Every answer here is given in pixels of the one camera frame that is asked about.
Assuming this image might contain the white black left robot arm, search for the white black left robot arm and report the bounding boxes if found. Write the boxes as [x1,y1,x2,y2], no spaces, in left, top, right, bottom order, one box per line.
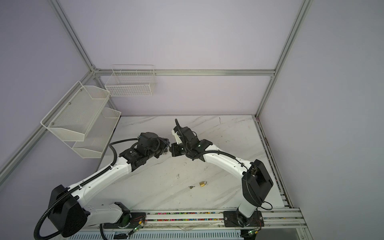
[34,132,170,240]

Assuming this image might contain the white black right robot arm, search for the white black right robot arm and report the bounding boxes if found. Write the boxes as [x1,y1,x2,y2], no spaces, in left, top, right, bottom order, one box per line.
[170,120,274,227]

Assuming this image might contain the white mesh two-tier shelf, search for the white mesh two-tier shelf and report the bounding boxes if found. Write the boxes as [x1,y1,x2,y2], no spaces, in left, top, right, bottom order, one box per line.
[41,82,121,159]

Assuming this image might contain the white wire basket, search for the white wire basket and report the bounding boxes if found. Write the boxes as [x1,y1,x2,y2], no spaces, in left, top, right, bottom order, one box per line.
[105,65,157,97]

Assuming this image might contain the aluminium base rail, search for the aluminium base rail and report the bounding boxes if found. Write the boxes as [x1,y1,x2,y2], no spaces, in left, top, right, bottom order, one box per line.
[56,206,308,240]

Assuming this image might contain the aluminium cage frame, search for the aluminium cage frame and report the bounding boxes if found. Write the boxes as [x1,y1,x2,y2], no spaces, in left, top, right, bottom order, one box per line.
[0,0,313,187]

